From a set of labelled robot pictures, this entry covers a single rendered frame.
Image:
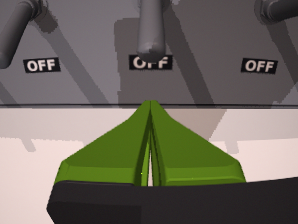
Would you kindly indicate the grey switch panel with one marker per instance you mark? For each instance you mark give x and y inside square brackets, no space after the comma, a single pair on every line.
[220,54]

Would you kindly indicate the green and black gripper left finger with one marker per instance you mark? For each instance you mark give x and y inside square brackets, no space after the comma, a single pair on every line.
[121,155]

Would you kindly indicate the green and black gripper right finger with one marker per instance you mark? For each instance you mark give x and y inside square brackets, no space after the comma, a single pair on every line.
[180,157]

